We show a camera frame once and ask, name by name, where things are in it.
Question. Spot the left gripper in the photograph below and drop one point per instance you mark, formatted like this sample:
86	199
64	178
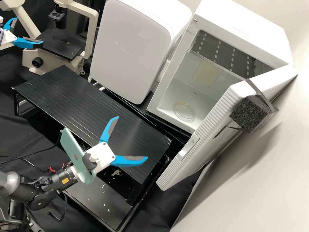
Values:
9	38

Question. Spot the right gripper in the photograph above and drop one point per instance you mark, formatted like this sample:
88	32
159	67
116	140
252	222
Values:
106	154

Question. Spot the incubator door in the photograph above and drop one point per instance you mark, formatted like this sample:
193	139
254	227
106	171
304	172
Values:
217	125

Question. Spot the white incubator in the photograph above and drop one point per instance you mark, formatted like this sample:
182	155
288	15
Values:
241	24

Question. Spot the cream microscope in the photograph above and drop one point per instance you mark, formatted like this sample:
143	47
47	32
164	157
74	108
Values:
29	56

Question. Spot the black tray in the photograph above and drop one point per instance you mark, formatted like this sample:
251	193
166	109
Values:
108	205

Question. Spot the petri dish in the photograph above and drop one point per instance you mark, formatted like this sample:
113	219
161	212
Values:
184	111

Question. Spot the white box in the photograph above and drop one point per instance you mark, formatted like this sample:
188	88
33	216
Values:
130	48

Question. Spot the right wrist camera phone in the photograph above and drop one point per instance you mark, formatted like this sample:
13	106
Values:
72	149

